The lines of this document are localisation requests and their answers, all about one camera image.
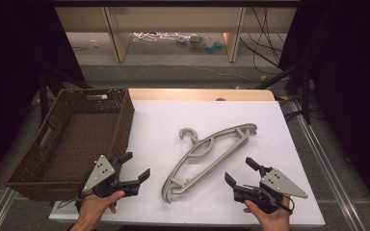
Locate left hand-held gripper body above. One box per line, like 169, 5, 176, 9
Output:
76, 154, 141, 206

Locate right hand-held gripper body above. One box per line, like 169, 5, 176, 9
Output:
232, 165, 309, 215

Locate brown woven basket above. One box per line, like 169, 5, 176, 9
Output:
5, 88, 136, 202

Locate person's left hand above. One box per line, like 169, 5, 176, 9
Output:
76, 190, 126, 226

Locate person's right hand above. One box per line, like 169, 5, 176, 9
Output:
243, 195, 292, 227

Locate white table mat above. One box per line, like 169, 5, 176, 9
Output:
48, 99, 326, 227

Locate black metal stand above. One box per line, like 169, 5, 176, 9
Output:
38, 62, 93, 123
255, 56, 313, 125

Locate beige shelf unit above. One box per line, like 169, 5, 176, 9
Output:
55, 6, 299, 64

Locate colourful small toys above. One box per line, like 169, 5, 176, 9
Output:
175, 34, 228, 55

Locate right hand-held gripper cable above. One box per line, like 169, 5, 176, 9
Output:
242, 183, 295, 216

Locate long white floor cable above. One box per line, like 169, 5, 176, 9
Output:
140, 60, 262, 83

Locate white cord bundle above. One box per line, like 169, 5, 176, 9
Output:
132, 31, 188, 43

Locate hanging black cables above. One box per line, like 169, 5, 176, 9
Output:
238, 6, 291, 69

